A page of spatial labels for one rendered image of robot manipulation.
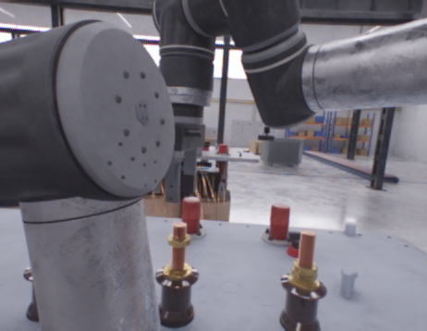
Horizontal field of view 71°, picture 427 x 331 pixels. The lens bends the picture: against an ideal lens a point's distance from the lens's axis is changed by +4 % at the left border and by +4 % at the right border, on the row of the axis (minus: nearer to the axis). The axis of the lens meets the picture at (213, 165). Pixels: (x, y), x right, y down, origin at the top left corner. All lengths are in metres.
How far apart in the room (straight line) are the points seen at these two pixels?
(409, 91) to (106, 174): 0.36
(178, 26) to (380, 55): 0.32
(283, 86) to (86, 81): 0.33
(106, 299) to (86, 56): 0.19
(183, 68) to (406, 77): 0.33
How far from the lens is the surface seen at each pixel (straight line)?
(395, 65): 0.43
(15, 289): 0.90
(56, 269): 0.28
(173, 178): 0.55
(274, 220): 1.09
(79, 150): 0.21
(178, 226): 0.61
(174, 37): 0.56
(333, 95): 0.46
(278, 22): 0.46
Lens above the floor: 1.79
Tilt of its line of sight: 9 degrees down
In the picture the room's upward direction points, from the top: 3 degrees clockwise
